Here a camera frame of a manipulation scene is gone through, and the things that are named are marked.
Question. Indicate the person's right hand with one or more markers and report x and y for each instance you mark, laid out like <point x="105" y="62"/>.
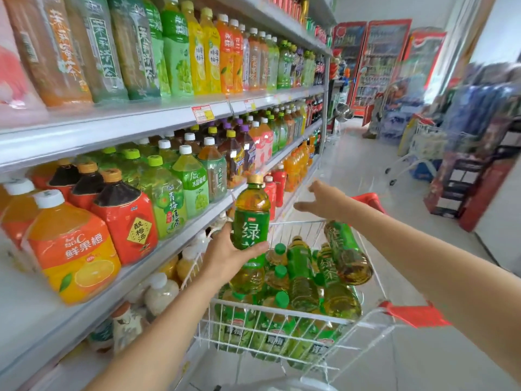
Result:
<point x="331" y="203"/>

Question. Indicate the person's left hand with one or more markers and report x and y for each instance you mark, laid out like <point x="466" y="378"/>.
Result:
<point x="219" y="256"/>

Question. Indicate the person's right thumb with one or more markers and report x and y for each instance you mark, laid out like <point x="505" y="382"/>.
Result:
<point x="307" y="206"/>

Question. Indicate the person's left thumb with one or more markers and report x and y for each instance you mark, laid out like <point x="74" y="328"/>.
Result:
<point x="254" y="250"/>

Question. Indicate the green tea bottle yellow cap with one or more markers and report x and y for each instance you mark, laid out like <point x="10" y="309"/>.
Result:
<point x="251" y="223"/>

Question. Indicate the person's right forearm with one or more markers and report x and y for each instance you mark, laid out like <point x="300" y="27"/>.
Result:
<point x="439" y="272"/>

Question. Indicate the person's left forearm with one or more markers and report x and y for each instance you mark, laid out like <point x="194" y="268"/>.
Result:
<point x="163" y="333"/>

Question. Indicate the group of red bottles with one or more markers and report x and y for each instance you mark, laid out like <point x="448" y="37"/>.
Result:
<point x="276" y="187"/>

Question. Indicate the group of orange soda bottles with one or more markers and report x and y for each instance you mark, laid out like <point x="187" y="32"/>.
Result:
<point x="297" y="166"/>

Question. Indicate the pile of green tea drinks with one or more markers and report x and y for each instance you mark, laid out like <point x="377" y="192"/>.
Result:
<point x="309" y="289"/>

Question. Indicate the row of small mixed drinks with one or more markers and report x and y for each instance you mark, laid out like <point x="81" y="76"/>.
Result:
<point x="268" y="134"/>

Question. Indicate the group of large green drinks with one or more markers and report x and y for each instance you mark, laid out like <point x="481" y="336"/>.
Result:
<point x="179" y="187"/>

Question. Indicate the stack of steel bowls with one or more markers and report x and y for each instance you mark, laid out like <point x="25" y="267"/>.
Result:
<point x="344" y="113"/>

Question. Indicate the group of white milky bottles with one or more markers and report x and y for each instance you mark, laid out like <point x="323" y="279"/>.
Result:
<point x="158" y="293"/>

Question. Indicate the small yellow price tag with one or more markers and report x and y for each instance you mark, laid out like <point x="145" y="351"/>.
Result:
<point x="249" y="105"/>

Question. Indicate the dark plum drink red bottle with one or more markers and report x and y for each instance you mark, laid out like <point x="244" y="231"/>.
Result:
<point x="126" y="223"/>
<point x="87" y="187"/>
<point x="63" y="177"/>

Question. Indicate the stack of bottled water packs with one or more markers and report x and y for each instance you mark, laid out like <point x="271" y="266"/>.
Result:
<point x="401" y="109"/>

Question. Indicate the empty white shopping cart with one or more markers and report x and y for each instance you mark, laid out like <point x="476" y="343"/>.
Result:
<point x="431" y="146"/>

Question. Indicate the red yellow price tag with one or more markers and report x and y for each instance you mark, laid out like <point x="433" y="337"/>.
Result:
<point x="202" y="114"/>

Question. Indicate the wide red drinks fridge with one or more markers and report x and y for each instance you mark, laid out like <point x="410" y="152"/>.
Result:
<point x="378" y="65"/>

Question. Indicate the narrow red drinks fridge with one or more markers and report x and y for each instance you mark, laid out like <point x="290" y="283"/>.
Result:
<point x="350" y="48"/>

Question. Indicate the dark display rack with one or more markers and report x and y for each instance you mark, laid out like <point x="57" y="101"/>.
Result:
<point x="472" y="179"/>

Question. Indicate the large orange juice bottle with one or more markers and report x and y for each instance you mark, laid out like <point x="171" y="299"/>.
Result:
<point x="73" y="248"/>
<point x="16" y="215"/>

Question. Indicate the white metal shelf unit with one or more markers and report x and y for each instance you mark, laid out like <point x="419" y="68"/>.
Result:
<point x="122" y="126"/>

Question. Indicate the red fridge with glare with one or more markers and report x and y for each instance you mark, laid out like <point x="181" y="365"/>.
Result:
<point x="423" y="56"/>

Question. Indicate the row of drink cans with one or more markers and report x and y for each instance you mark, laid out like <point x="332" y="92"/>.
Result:
<point x="295" y="10"/>

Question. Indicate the row of assorted tea bottles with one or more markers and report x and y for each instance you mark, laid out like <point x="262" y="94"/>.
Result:
<point x="179" y="48"/>

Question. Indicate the hanging blue packaged goods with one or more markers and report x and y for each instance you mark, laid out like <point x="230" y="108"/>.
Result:
<point x="484" y="97"/>

